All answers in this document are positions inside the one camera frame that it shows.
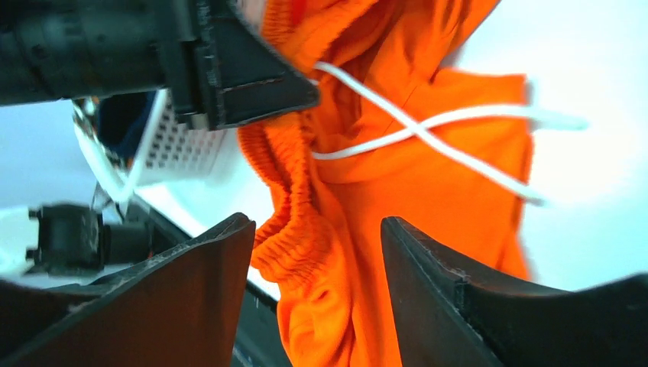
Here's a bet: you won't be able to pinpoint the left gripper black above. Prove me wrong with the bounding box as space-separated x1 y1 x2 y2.
157 1 319 130

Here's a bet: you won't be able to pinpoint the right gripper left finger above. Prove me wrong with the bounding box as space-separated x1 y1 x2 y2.
1 213 255 366

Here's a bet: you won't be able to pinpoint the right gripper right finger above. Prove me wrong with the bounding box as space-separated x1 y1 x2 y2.
381 217 647 366

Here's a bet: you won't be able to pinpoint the bright orange shorts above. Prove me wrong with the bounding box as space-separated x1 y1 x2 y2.
238 1 528 366

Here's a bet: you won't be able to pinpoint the navy blue shorts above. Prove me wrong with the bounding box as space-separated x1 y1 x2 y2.
96 91 157 160

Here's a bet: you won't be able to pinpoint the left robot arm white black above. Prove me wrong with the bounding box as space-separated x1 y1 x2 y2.
1 1 319 203

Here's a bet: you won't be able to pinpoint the white plastic perforated basket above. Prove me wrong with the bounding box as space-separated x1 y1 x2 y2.
73 89 224 202

